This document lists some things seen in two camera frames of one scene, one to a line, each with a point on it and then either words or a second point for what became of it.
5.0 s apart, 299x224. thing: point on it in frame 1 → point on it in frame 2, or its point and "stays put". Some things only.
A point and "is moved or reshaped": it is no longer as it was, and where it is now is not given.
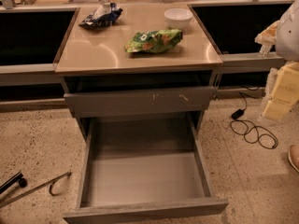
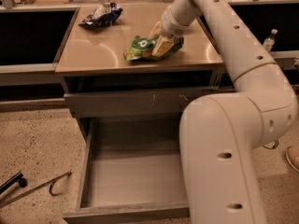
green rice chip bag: [154, 41] is moved or reshaped
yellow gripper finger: [268, 35] → [156, 30]
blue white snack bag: [103, 16] stays put
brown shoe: [293, 156] stays put
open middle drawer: [143, 164] stays put
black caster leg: [22, 182] stays put
